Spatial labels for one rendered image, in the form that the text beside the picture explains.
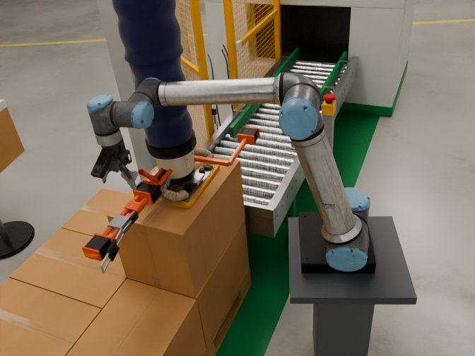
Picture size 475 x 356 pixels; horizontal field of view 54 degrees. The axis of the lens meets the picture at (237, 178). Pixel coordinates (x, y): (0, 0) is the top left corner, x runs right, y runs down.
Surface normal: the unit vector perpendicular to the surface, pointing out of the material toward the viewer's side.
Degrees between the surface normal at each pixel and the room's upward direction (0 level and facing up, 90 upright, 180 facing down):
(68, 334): 0
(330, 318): 90
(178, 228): 0
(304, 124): 88
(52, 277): 0
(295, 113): 88
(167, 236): 90
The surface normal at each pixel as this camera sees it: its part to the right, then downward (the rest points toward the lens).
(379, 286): -0.07, -0.81
